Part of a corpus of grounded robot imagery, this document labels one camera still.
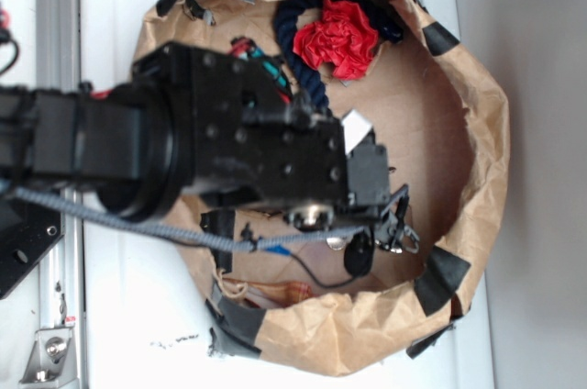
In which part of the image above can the aluminium extrusion rail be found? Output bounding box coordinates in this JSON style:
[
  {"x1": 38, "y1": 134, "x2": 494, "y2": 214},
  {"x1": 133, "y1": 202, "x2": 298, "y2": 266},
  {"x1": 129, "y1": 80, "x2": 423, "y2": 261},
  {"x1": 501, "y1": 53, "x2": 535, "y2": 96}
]
[{"x1": 36, "y1": 0, "x2": 88, "y2": 388}]

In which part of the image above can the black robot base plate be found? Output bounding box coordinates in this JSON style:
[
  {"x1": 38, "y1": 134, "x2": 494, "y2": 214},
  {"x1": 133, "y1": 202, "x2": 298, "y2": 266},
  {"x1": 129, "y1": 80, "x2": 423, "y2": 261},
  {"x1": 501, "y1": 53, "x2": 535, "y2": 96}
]
[{"x1": 0, "y1": 199, "x2": 62, "y2": 299}]

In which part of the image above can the black round camera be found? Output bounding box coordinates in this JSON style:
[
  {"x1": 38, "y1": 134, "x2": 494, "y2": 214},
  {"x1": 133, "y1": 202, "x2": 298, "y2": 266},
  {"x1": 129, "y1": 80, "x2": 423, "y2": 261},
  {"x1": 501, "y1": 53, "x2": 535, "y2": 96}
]
[{"x1": 343, "y1": 232, "x2": 374, "y2": 278}]

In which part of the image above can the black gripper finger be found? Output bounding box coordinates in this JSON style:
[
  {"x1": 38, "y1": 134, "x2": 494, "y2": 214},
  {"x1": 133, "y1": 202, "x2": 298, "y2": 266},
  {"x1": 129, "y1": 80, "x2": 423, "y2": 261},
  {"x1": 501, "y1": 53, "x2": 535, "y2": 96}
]
[{"x1": 374, "y1": 183, "x2": 409, "y2": 239}]

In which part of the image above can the silver key bunch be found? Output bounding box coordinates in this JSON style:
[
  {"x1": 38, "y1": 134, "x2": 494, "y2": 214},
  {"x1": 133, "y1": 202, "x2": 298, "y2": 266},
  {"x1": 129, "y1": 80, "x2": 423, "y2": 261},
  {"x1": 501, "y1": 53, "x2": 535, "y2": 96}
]
[{"x1": 327, "y1": 226, "x2": 420, "y2": 254}]

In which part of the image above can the crumpled red paper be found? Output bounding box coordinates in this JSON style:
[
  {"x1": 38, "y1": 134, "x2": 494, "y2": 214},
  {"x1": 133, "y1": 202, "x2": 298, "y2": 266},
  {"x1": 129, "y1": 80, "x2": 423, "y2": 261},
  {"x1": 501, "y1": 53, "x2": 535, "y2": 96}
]
[{"x1": 293, "y1": 0, "x2": 379, "y2": 81}]

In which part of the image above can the thin black wire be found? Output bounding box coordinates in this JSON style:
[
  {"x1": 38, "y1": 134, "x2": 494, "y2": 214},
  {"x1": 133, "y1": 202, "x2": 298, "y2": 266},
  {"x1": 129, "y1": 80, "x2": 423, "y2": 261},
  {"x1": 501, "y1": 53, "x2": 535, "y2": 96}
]
[{"x1": 274, "y1": 246, "x2": 363, "y2": 290}]

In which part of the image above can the silver corner bracket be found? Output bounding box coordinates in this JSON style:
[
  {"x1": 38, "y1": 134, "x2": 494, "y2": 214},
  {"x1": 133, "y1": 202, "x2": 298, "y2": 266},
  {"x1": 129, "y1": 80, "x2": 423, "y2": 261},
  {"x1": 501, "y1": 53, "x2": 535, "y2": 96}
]
[{"x1": 18, "y1": 328, "x2": 77, "y2": 388}]

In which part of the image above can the orange plaid cloth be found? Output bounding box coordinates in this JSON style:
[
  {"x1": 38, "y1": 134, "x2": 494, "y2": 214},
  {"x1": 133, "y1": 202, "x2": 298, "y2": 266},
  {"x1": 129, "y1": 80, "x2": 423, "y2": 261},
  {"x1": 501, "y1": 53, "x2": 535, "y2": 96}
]
[{"x1": 221, "y1": 279, "x2": 315, "y2": 309}]

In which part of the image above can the dark blue rope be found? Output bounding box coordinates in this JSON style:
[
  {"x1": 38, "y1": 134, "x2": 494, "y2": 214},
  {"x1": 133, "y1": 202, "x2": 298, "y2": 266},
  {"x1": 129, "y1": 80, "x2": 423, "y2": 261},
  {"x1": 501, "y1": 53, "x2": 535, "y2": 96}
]
[{"x1": 272, "y1": 0, "x2": 405, "y2": 110}]

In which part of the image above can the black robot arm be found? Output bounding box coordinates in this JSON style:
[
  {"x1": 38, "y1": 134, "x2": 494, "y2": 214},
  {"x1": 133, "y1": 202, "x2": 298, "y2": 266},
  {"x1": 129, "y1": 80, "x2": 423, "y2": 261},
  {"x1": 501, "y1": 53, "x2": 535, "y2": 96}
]
[{"x1": 1, "y1": 42, "x2": 414, "y2": 251}]

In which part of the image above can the grey braided cable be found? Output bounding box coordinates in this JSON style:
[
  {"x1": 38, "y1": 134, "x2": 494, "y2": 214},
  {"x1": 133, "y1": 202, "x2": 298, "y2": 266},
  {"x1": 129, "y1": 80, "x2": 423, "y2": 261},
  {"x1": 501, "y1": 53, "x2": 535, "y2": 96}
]
[{"x1": 8, "y1": 188, "x2": 368, "y2": 254}]

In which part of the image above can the brown paper bag bin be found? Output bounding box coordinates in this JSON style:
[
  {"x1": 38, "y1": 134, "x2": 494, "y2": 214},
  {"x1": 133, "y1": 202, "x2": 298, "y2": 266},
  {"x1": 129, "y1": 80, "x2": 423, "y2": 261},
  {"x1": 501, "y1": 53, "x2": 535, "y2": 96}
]
[{"x1": 135, "y1": 0, "x2": 510, "y2": 376}]

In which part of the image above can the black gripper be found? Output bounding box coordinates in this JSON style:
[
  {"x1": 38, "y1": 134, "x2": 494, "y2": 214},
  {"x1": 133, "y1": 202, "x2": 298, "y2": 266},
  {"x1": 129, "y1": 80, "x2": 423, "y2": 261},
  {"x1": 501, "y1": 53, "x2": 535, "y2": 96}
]
[{"x1": 162, "y1": 42, "x2": 391, "y2": 230}]

